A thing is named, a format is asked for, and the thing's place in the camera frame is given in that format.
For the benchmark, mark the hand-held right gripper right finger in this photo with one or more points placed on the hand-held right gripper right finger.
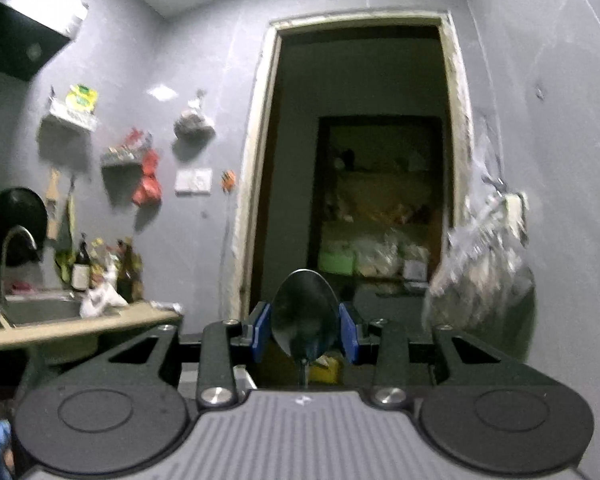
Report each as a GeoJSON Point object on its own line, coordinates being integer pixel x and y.
{"type": "Point", "coordinates": [347, 332]}

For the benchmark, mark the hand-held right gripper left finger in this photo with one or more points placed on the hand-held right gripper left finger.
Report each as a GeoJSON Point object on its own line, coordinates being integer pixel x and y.
{"type": "Point", "coordinates": [262, 332]}

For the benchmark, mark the plain metal spoon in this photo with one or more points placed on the plain metal spoon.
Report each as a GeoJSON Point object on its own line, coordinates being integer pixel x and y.
{"type": "Point", "coordinates": [305, 310]}

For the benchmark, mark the yellow box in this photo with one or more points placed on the yellow box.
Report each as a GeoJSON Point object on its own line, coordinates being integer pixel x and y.
{"type": "Point", "coordinates": [325, 370]}

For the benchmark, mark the green box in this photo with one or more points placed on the green box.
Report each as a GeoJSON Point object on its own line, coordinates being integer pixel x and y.
{"type": "Point", "coordinates": [337, 262]}

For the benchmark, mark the plastic bags of food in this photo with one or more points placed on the plastic bags of food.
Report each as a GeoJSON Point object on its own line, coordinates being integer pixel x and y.
{"type": "Point", "coordinates": [385, 255]}

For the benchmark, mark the white box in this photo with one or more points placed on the white box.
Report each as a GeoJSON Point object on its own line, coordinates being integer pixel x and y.
{"type": "Point", "coordinates": [415, 270]}

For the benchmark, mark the white tube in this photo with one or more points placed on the white tube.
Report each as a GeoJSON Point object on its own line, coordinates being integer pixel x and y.
{"type": "Point", "coordinates": [167, 306]}

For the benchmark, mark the dark wooden shelf cabinet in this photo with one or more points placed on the dark wooden shelf cabinet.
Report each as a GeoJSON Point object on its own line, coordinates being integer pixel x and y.
{"type": "Point", "coordinates": [380, 195]}

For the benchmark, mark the large hanging plastic bag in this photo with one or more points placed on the large hanging plastic bag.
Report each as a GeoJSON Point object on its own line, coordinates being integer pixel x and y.
{"type": "Point", "coordinates": [480, 270]}

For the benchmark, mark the dark glass bottle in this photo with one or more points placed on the dark glass bottle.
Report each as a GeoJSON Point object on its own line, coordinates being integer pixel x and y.
{"type": "Point", "coordinates": [126, 275]}

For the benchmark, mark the beige kitchen counter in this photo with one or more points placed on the beige kitchen counter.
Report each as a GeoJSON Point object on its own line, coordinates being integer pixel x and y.
{"type": "Point", "coordinates": [105, 327]}

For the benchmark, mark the white cloth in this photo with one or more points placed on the white cloth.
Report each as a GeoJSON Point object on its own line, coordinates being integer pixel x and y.
{"type": "Point", "coordinates": [102, 300]}

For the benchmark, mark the red plastic bags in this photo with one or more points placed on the red plastic bags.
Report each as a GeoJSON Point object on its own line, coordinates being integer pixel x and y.
{"type": "Point", "coordinates": [147, 185]}

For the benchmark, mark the labelled glass bottle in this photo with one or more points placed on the labelled glass bottle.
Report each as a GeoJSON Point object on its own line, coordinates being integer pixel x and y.
{"type": "Point", "coordinates": [81, 270]}

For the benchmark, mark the small hanging plastic bag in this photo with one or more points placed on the small hanging plastic bag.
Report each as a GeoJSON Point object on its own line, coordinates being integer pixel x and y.
{"type": "Point", "coordinates": [195, 125]}

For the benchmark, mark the metal sink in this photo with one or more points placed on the metal sink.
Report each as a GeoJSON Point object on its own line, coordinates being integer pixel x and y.
{"type": "Point", "coordinates": [40, 310]}

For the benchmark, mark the wooden hanging brush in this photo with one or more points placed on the wooden hanging brush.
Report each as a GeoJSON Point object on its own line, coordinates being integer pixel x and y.
{"type": "Point", "coordinates": [53, 210]}

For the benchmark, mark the pink sponge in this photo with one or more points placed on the pink sponge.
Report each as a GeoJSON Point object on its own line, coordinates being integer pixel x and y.
{"type": "Point", "coordinates": [24, 288]}

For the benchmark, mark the metal faucet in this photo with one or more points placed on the metal faucet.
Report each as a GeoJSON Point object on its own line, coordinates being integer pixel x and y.
{"type": "Point", "coordinates": [4, 270]}

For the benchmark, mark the black wok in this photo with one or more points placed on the black wok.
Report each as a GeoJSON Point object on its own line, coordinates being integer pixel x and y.
{"type": "Point", "coordinates": [10, 205]}

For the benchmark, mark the yellow green packet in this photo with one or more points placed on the yellow green packet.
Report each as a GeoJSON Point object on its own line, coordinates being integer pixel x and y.
{"type": "Point", "coordinates": [82, 97]}

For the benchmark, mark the black range hood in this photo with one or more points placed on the black range hood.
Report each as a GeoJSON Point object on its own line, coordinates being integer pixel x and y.
{"type": "Point", "coordinates": [20, 35]}

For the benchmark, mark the orange wall plug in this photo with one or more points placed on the orange wall plug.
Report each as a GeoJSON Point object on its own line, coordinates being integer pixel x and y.
{"type": "Point", "coordinates": [229, 181]}

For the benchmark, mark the white wall switch panel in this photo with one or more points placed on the white wall switch panel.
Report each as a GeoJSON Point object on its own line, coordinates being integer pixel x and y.
{"type": "Point", "coordinates": [194, 181]}

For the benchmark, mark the pale door frame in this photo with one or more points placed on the pale door frame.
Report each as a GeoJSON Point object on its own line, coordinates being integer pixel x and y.
{"type": "Point", "coordinates": [255, 160]}

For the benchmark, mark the wall water tap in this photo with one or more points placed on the wall water tap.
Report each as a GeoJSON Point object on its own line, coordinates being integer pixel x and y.
{"type": "Point", "coordinates": [515, 210]}

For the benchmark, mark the wall rack with red packets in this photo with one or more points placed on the wall rack with red packets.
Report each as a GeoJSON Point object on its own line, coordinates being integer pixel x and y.
{"type": "Point", "coordinates": [125, 150]}

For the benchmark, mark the white wall shelf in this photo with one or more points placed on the white wall shelf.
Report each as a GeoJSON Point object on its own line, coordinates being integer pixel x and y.
{"type": "Point", "coordinates": [67, 120]}

